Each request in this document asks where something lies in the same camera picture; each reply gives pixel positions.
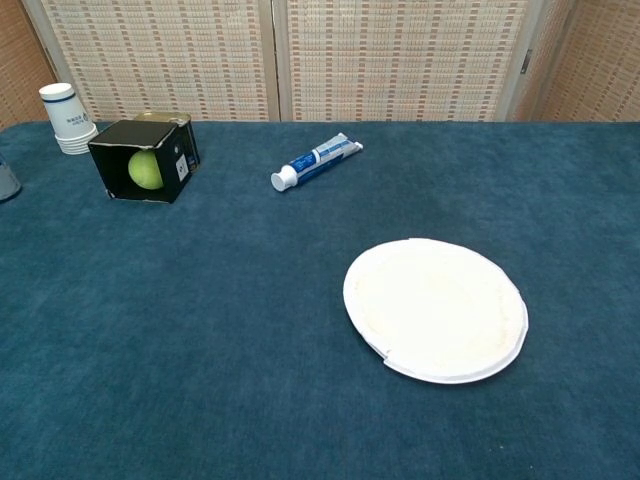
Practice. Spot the light green round fruit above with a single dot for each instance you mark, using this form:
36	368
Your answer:
145	170

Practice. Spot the woven bamboo screen panel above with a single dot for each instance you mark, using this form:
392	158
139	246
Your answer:
165	60
595	60
400	60
20	65

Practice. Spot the blue tablecloth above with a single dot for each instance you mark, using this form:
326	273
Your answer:
225	325

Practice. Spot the white plastic bottle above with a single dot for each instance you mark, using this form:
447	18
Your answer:
67	120

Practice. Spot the black screen hinge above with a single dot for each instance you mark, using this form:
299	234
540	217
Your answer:
525	62

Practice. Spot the black cardboard box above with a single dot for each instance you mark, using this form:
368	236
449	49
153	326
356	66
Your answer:
135	132

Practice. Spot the gold sardine tin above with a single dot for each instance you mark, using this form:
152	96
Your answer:
165	116

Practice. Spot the blue drink can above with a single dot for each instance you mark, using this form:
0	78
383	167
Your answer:
7	182

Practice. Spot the blue white toothpaste tube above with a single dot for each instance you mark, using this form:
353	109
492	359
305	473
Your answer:
320	157

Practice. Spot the white paper plate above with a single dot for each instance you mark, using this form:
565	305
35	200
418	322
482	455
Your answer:
435	310

